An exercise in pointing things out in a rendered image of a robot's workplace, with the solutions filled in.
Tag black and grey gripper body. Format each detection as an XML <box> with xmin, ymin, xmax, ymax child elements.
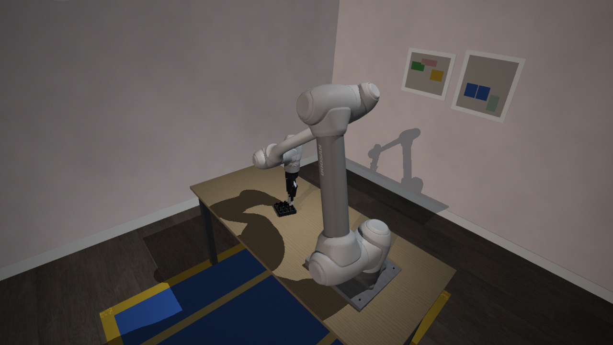
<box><xmin>285</xmin><ymin>172</ymin><xmax>298</xmax><ymax>185</ymax></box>

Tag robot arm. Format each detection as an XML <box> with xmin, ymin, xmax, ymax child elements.
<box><xmin>252</xmin><ymin>82</ymin><xmax>391</xmax><ymax>290</ymax></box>

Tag black knob box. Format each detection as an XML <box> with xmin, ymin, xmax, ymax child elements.
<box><xmin>274</xmin><ymin>201</ymin><xmax>296</xmax><ymax>217</ymax></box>

